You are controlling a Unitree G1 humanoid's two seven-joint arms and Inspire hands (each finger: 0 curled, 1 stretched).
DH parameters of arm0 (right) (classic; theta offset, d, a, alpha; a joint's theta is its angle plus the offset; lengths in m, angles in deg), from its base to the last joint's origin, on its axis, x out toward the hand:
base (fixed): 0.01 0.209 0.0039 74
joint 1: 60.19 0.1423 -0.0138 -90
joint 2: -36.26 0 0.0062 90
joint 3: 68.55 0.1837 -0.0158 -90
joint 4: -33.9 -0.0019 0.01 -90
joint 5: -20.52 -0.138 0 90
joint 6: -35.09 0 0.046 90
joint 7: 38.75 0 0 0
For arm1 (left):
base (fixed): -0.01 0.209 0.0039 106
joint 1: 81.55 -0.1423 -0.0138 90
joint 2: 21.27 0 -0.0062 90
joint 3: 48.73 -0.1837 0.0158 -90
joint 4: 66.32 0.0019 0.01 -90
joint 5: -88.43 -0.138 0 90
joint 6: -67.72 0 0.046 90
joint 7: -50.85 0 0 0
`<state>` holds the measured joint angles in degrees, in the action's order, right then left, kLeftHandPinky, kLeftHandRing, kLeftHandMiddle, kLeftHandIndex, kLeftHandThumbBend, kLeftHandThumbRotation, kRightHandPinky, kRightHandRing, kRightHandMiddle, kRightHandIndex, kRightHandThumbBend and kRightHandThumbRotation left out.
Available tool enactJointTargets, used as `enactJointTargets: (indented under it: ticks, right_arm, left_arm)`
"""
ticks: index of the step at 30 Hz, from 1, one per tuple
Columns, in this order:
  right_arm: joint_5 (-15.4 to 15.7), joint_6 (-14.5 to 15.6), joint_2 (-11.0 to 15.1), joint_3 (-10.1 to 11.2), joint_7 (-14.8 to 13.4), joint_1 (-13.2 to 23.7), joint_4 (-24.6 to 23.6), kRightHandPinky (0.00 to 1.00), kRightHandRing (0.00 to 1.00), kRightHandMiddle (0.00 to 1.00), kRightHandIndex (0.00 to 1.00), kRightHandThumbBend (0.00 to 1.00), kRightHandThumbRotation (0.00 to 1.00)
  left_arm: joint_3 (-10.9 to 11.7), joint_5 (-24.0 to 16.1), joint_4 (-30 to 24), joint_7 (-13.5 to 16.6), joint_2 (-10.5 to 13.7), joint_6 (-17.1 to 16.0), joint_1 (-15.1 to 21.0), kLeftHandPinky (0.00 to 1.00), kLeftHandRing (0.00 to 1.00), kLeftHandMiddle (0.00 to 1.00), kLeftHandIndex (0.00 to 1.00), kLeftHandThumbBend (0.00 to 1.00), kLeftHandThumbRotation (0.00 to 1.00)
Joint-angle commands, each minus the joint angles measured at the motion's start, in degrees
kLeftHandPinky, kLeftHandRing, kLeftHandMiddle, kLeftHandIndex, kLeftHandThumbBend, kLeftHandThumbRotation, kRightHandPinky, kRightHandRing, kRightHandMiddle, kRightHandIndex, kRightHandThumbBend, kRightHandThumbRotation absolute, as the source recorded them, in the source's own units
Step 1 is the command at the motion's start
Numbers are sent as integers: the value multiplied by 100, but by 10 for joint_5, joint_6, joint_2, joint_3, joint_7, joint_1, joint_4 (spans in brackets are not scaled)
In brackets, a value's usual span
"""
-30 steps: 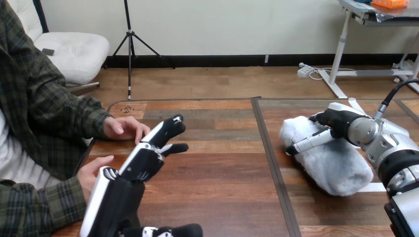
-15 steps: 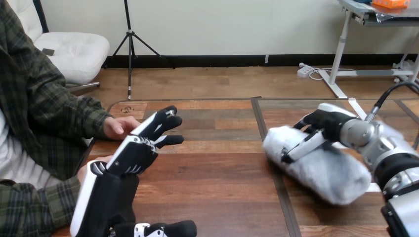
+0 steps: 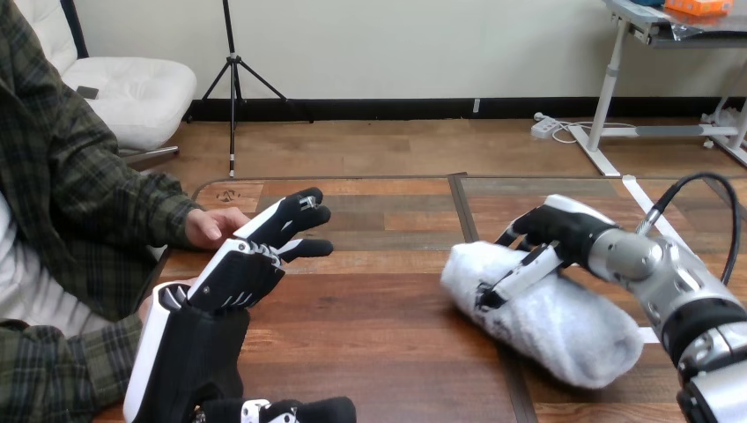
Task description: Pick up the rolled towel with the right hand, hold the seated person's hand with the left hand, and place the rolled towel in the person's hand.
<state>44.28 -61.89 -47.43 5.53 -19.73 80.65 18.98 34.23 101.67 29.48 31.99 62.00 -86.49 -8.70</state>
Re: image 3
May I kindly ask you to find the tangle of cables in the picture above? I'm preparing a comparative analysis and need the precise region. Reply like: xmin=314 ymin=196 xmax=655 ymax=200
xmin=551 ymin=119 xmax=639 ymax=146

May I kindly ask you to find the white cushioned chair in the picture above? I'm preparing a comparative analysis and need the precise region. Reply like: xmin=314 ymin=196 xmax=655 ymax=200
xmin=12 ymin=0 xmax=198 ymax=172

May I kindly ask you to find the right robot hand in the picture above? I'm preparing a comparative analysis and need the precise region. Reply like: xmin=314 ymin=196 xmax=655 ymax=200
xmin=475 ymin=194 xmax=620 ymax=311

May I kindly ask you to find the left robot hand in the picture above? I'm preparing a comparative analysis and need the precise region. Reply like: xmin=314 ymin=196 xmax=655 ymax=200
xmin=123 ymin=186 xmax=359 ymax=423

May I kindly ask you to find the person's forearm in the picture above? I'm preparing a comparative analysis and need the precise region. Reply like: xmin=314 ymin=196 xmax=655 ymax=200
xmin=76 ymin=166 xmax=203 ymax=323
xmin=0 ymin=314 xmax=144 ymax=423

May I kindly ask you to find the person's hand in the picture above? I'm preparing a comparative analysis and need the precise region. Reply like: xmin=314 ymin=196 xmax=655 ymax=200
xmin=184 ymin=207 xmax=251 ymax=251

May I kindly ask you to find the black cable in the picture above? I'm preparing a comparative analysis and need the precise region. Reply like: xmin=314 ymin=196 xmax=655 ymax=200
xmin=636 ymin=171 xmax=743 ymax=287

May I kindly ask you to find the white desk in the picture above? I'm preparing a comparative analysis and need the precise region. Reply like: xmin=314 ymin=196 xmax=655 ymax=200
xmin=568 ymin=0 xmax=747 ymax=179

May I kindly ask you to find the person's body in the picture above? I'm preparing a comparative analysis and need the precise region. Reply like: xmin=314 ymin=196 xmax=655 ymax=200
xmin=0 ymin=0 xmax=176 ymax=340

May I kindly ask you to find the white power strip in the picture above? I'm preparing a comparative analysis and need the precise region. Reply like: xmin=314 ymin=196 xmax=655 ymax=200
xmin=529 ymin=113 xmax=562 ymax=141

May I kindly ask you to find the orange thing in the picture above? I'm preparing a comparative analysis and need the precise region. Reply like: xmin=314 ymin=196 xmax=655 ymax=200
xmin=663 ymin=0 xmax=734 ymax=18

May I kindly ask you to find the white towel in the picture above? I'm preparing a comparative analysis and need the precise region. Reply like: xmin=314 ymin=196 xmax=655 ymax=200
xmin=440 ymin=240 xmax=646 ymax=391

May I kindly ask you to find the black tripod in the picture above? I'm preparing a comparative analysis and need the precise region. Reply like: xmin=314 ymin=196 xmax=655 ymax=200
xmin=184 ymin=0 xmax=315 ymax=180

